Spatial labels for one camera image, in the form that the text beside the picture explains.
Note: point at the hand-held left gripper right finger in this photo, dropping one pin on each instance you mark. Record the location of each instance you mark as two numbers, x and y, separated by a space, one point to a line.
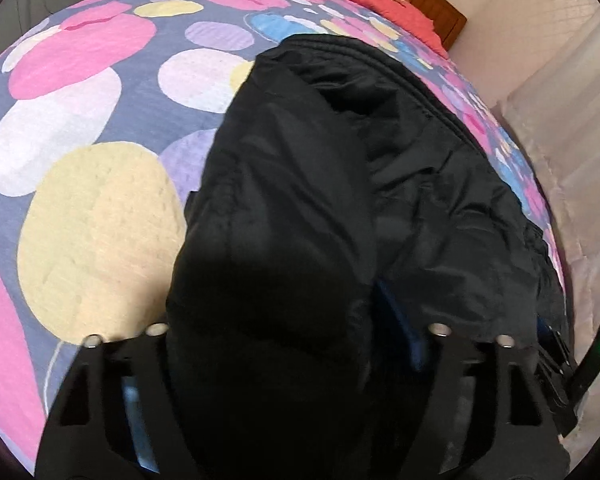
405 330

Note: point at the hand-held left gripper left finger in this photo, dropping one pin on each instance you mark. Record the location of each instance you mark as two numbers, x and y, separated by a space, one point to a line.
87 425

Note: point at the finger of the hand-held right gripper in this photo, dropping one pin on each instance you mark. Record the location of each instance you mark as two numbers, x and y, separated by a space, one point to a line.
550 350

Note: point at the black puffer jacket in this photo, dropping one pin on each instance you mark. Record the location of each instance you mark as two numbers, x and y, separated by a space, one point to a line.
300 220

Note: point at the cream striped curtain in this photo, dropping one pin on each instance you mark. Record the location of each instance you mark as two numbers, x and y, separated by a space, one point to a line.
575 150

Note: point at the colourful dotted bedspread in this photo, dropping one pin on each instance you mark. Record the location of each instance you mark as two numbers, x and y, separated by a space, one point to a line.
95 170

